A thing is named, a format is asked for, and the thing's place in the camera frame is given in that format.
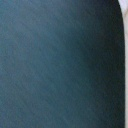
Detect black table mat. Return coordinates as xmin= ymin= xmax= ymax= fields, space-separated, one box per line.
xmin=0 ymin=0 xmax=125 ymax=128

